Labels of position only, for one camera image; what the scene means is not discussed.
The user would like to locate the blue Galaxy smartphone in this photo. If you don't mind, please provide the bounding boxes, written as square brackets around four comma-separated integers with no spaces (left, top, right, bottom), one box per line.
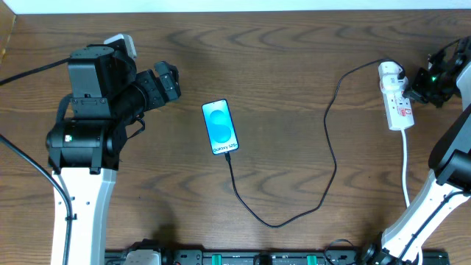
[202,99,239,155]

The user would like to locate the black USB charger cable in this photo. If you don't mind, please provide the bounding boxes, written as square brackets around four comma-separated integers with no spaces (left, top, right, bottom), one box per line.
[224,57,407,229]

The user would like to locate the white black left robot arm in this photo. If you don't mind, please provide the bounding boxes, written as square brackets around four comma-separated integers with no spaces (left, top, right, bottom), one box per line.
[46,41,181,264]

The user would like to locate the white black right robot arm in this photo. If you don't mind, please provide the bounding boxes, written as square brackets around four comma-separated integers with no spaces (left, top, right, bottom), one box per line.
[357,37,470,264]

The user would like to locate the white USB charger adapter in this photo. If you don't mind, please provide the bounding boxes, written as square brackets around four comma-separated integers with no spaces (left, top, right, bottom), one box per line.
[378,61,403,93]

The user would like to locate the white power strip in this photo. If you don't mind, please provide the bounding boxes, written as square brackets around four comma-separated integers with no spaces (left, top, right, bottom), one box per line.
[380,70,414,131]

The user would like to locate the white power strip cord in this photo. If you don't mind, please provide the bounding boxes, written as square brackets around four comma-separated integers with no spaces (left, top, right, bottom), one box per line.
[400,128,424,265]

